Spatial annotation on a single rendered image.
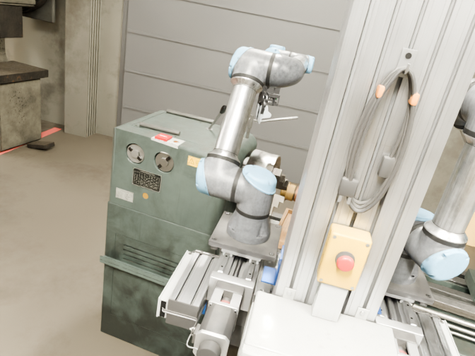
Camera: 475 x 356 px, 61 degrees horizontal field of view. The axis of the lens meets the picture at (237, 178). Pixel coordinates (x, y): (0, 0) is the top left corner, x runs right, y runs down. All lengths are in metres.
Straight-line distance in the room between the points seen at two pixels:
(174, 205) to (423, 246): 1.12
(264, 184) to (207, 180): 0.18
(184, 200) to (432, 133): 1.25
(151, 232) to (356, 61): 1.45
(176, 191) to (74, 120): 3.71
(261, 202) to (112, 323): 1.49
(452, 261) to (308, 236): 0.45
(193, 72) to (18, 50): 2.32
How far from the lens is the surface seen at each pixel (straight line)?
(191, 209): 1.89
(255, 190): 1.27
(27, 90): 4.97
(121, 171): 2.00
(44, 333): 2.66
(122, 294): 2.37
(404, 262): 1.38
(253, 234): 1.33
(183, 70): 4.93
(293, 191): 1.95
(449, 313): 2.11
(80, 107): 5.39
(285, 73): 1.41
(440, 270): 1.25
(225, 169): 1.30
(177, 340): 2.37
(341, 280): 0.95
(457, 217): 1.21
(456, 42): 0.87
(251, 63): 1.41
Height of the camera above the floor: 1.87
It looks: 23 degrees down
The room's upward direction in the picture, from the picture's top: 11 degrees clockwise
